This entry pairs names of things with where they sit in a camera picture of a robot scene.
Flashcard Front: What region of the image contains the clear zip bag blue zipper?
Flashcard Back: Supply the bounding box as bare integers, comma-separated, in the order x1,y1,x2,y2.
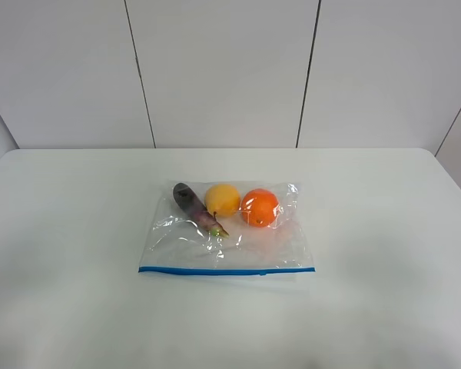
138,181,315,277

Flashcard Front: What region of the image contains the yellow lemon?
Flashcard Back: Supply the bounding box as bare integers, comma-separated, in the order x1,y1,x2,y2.
204,184,240,218

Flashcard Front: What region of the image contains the orange fruit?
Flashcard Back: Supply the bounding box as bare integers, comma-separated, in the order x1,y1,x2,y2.
240,188,280,228

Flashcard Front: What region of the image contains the purple eggplant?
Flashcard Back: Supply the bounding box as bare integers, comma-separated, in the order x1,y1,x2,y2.
173,182,229,238

